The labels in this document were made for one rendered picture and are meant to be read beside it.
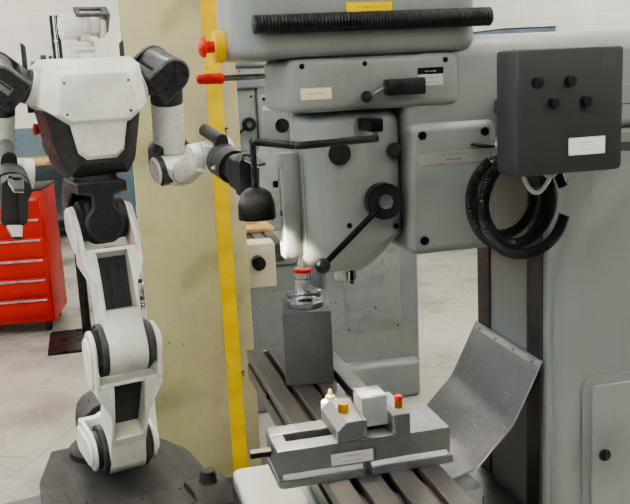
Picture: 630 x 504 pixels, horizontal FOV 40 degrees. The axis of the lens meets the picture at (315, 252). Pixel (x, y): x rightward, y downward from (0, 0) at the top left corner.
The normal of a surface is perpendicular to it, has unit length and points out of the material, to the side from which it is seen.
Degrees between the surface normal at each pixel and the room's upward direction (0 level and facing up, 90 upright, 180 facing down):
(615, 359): 89
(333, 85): 90
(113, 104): 91
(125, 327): 66
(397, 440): 90
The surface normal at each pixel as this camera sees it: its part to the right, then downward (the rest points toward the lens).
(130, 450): 0.46, 0.43
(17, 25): 0.25, 0.18
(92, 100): 0.48, 0.17
